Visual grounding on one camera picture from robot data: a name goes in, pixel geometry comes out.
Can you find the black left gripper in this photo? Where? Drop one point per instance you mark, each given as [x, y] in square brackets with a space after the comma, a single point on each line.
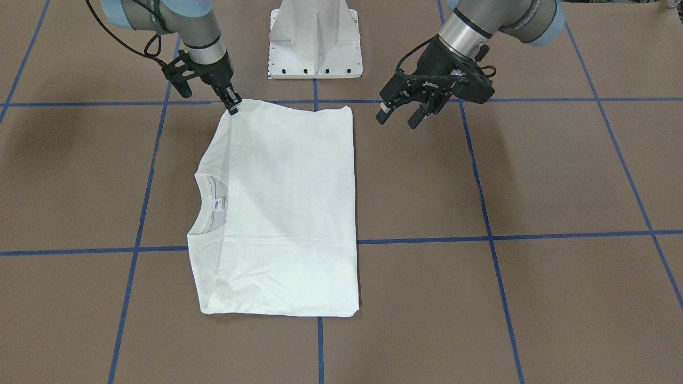
[436, 62]

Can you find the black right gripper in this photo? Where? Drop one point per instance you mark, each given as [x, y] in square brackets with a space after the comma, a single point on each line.
[215, 73]

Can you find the white printed t-shirt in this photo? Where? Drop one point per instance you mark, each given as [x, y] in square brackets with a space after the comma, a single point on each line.
[276, 230]

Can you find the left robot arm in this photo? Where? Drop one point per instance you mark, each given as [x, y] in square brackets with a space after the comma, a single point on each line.
[472, 24]

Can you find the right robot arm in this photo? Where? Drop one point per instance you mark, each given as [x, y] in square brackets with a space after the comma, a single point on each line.
[205, 56]

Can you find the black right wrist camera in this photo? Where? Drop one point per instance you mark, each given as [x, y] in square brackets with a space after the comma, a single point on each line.
[179, 72]

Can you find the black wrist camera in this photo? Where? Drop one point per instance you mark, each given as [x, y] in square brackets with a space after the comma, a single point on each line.
[179, 72]
[474, 82]

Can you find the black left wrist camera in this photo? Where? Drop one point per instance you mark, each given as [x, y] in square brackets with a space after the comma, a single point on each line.
[474, 82]

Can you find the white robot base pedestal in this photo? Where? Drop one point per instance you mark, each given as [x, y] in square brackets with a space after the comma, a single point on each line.
[314, 40]

